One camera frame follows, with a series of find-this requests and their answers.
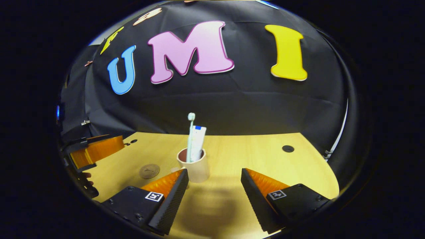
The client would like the round brown coaster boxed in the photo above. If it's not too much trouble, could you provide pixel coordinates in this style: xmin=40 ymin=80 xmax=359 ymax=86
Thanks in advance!
xmin=139 ymin=164 xmax=160 ymax=180

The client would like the white cable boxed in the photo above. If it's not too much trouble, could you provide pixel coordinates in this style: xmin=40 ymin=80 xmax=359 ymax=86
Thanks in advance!
xmin=324 ymin=98 xmax=349 ymax=160

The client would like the beige cup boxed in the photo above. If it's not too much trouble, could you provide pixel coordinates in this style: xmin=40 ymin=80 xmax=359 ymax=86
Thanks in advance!
xmin=177 ymin=148 xmax=210 ymax=184

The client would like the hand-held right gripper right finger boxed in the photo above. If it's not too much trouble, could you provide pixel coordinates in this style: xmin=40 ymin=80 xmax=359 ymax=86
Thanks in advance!
xmin=241 ymin=168 xmax=336 ymax=234

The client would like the black backdrop cloth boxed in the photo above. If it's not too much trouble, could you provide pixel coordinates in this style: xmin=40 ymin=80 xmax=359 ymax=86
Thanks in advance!
xmin=60 ymin=0 xmax=357 ymax=186

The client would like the wooden desktop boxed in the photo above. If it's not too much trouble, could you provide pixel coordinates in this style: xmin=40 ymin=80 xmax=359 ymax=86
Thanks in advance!
xmin=88 ymin=132 xmax=340 ymax=239

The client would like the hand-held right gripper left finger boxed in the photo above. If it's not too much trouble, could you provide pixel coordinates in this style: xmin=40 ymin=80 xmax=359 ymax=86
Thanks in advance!
xmin=100 ymin=168 xmax=189 ymax=236

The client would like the pale green toothbrush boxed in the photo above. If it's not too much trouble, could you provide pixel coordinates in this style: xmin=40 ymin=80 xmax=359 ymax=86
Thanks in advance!
xmin=186 ymin=113 xmax=196 ymax=163

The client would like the white toothpaste tube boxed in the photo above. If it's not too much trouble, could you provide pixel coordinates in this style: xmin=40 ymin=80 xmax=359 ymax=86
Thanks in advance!
xmin=190 ymin=125 xmax=207 ymax=162

